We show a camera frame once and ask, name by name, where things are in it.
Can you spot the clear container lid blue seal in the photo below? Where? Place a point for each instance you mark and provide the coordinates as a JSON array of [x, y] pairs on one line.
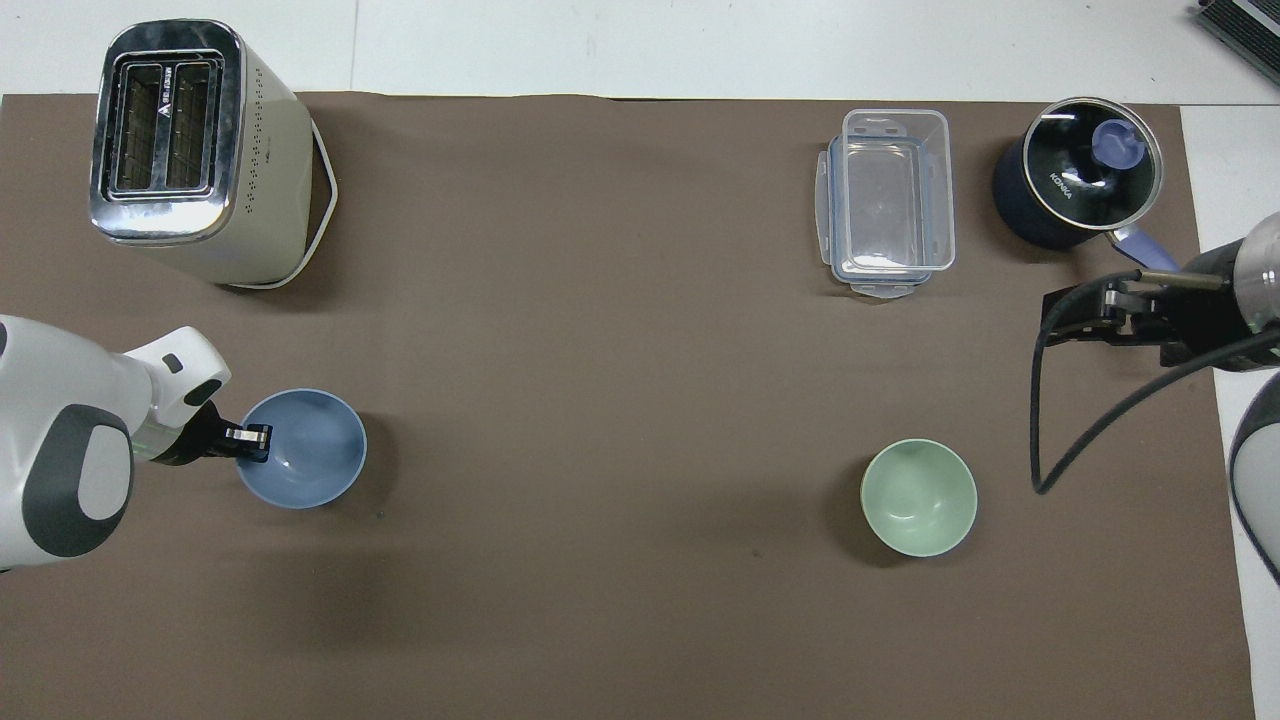
[[880, 285]]

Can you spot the green bowl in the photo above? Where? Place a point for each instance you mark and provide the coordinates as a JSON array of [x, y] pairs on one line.
[[918, 498]]

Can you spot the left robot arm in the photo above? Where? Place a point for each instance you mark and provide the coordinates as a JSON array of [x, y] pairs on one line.
[[50, 400]]

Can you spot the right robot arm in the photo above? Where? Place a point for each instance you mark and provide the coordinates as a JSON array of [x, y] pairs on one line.
[[1262, 270]]

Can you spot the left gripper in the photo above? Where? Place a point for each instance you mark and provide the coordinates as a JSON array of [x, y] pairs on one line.
[[190, 440]]

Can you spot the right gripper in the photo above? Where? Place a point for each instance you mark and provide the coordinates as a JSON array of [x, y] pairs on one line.
[[1205, 315]]

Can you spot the glass pot lid purple knob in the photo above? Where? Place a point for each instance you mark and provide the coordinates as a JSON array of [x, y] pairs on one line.
[[1075, 165]]

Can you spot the cream and chrome toaster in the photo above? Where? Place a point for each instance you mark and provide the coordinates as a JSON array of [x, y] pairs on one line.
[[200, 170]]

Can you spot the clear plastic food container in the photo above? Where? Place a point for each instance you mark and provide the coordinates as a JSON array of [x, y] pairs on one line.
[[895, 190]]

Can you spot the blue bowl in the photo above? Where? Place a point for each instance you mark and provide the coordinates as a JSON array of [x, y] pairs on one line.
[[315, 455]]

